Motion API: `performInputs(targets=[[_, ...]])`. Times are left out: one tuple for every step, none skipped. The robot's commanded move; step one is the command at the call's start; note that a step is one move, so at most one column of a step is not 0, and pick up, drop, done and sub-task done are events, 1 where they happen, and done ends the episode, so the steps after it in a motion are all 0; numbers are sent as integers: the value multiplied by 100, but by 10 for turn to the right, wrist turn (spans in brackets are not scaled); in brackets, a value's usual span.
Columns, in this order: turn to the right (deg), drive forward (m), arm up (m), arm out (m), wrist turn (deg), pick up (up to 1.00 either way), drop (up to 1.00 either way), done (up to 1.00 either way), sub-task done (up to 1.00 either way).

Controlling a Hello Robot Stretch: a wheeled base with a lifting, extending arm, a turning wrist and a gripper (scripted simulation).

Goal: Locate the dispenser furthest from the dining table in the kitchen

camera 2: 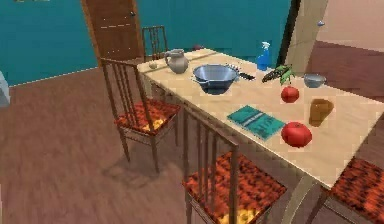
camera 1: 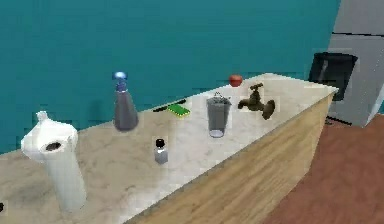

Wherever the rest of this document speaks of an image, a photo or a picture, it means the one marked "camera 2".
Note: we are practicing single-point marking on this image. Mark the light wooden dining table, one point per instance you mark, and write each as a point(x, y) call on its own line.
point(320, 143)

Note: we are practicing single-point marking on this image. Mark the blue metal pan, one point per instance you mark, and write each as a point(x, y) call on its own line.
point(215, 77)

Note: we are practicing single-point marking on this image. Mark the grey ceramic jug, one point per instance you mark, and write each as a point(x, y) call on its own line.
point(177, 61)

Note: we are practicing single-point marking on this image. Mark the small beige egg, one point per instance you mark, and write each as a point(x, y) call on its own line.
point(153, 65)

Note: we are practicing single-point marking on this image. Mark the teal book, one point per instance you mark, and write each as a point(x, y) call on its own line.
point(256, 121)

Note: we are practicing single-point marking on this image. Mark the dark red apple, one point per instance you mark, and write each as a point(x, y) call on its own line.
point(197, 47)

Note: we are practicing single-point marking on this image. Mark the blue spray bottle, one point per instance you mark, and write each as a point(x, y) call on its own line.
point(264, 58)

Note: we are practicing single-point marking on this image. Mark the small red tomato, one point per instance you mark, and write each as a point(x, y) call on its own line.
point(289, 94)

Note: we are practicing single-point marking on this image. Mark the large red tomato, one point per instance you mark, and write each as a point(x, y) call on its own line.
point(296, 134)

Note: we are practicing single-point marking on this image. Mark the round door knob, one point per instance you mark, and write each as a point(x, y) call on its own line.
point(132, 14)
point(320, 23)

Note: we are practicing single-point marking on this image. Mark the small grey bowl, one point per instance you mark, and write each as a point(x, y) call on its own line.
point(314, 80)

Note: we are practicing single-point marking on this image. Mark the brown bread slice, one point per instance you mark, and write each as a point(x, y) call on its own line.
point(319, 111)

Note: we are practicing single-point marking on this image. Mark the beige open room door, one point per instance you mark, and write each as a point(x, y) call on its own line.
point(305, 33)

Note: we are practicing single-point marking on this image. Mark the pale grey furniture corner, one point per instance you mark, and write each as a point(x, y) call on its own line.
point(4, 91)

